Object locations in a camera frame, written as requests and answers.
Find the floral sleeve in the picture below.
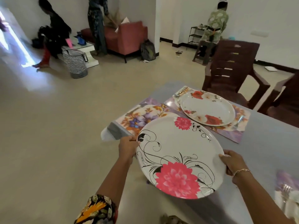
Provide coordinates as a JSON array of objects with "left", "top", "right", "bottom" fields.
[{"left": 74, "top": 194, "right": 119, "bottom": 224}]

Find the black shoe rack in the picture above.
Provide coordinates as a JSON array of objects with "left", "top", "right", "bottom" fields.
[{"left": 186, "top": 26, "right": 207, "bottom": 50}]

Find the brown stool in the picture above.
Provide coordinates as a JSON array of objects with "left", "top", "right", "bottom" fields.
[{"left": 192, "top": 41, "right": 218, "bottom": 66}]

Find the zigzag patterned laundry bag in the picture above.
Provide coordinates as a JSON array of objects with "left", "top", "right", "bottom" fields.
[{"left": 62, "top": 47, "right": 89, "bottom": 79}]

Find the person's left hand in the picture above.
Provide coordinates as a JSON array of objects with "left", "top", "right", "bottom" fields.
[{"left": 118, "top": 136, "right": 141, "bottom": 162}]

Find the person's right hand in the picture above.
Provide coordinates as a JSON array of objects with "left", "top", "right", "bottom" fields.
[{"left": 219, "top": 150, "right": 252, "bottom": 183}]

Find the white plate with red roses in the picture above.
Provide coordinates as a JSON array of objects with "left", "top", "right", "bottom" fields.
[{"left": 180, "top": 90, "right": 236, "bottom": 127}]

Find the grey tablecloth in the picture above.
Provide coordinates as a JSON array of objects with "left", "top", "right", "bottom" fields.
[{"left": 100, "top": 82, "right": 299, "bottom": 224}]

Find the white coffee table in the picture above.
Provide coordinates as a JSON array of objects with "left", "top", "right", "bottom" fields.
[{"left": 70, "top": 36, "right": 99, "bottom": 68}]

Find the silver fork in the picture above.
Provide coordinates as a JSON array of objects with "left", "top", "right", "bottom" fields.
[
  {"left": 281, "top": 184, "right": 293, "bottom": 204},
  {"left": 231, "top": 115, "right": 245, "bottom": 130}
]

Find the pink armchair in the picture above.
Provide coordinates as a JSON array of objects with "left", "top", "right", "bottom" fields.
[{"left": 81, "top": 21, "right": 148, "bottom": 64}]

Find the grey backpack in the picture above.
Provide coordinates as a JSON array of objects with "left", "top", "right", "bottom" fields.
[{"left": 140, "top": 40, "right": 156, "bottom": 62}]

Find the person's left forearm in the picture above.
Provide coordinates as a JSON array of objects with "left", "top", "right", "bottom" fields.
[{"left": 96, "top": 157, "right": 134, "bottom": 205}]

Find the floral placemat with orange flowers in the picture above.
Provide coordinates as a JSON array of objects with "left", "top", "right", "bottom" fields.
[{"left": 164, "top": 86, "right": 251, "bottom": 144}]

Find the blue bag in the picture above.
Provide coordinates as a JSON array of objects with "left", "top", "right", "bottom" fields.
[{"left": 76, "top": 32, "right": 87, "bottom": 46}]

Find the beige cushion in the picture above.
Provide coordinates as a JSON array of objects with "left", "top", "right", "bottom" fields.
[{"left": 103, "top": 9, "right": 124, "bottom": 29}]

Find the white plate with pink flowers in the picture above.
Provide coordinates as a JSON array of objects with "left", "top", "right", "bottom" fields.
[{"left": 136, "top": 112, "right": 226, "bottom": 200}]

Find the person's right forearm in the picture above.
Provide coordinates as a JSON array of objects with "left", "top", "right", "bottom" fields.
[{"left": 232, "top": 171, "right": 296, "bottom": 224}]

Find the plain white plate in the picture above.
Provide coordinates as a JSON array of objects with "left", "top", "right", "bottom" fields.
[{"left": 288, "top": 191, "right": 299, "bottom": 221}]

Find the gold bracelet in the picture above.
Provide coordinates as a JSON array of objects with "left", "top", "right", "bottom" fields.
[{"left": 233, "top": 169, "right": 251, "bottom": 177}]

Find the floral placemat with purple flowers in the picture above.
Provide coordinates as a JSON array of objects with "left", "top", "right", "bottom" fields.
[{"left": 116, "top": 104, "right": 171, "bottom": 136}]

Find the brown plastic chair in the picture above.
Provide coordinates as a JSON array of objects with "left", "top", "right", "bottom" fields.
[
  {"left": 202, "top": 40, "right": 271, "bottom": 110},
  {"left": 257, "top": 71, "right": 299, "bottom": 128}
]

